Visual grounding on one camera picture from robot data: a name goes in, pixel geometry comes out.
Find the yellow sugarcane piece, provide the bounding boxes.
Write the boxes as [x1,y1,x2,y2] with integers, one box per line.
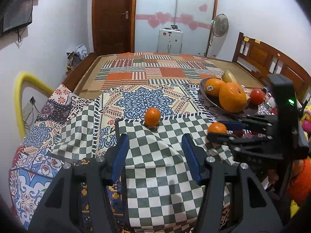
[246,94,251,107]
[222,70,237,83]

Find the large orange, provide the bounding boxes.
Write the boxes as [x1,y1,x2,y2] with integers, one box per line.
[219,82,247,113]

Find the red tomato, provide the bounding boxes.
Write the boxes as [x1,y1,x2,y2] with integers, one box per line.
[249,88,265,106]

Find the small mandarin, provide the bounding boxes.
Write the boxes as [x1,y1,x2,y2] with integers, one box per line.
[208,122,227,134]
[144,108,161,127]

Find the purple ceramic plate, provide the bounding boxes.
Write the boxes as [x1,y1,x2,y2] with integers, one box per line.
[199,78,259,116]

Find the medium orange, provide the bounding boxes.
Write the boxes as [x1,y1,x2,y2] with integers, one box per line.
[204,78,226,97]

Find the wooden headboard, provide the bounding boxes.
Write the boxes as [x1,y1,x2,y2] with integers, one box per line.
[232,32,310,103]

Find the patterned patchwork blanket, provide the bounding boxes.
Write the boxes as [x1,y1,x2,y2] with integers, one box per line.
[9,53,233,232]

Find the white standing fan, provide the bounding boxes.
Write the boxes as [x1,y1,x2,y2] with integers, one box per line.
[207,14,229,58]

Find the white appliance box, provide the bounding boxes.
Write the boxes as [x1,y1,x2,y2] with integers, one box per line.
[157,25,183,54]

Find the frosted glass wardrobe doors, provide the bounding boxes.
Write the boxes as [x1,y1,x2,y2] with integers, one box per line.
[134,0,217,56]

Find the brown wooden door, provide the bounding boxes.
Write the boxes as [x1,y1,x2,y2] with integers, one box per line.
[92,0,136,55]

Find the wooden bed frame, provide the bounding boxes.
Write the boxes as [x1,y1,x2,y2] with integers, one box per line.
[62,53,98,91]

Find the small wall monitor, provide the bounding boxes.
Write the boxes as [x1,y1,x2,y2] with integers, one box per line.
[1,0,33,36]

